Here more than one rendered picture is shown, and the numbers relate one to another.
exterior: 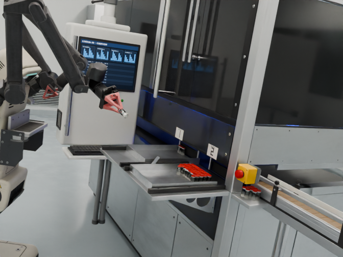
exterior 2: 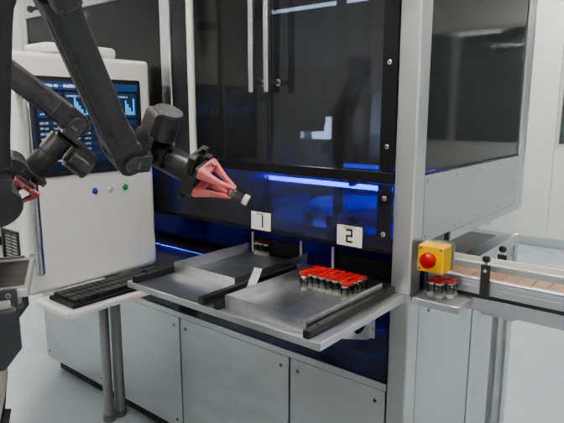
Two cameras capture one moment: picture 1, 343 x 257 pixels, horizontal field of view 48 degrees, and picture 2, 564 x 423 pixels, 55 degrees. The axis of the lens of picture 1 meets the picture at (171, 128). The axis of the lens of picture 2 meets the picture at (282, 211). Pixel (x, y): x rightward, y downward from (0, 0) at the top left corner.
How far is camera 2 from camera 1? 0.72 m
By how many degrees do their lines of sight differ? 21
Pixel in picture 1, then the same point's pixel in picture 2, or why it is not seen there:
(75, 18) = not seen: outside the picture
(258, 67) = (423, 74)
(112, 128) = (117, 241)
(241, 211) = (421, 322)
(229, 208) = (409, 322)
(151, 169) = (257, 293)
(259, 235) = (439, 351)
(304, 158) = (471, 213)
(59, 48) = (98, 76)
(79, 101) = (50, 203)
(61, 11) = not seen: outside the picture
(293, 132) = (460, 176)
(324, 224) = not seen: outside the picture
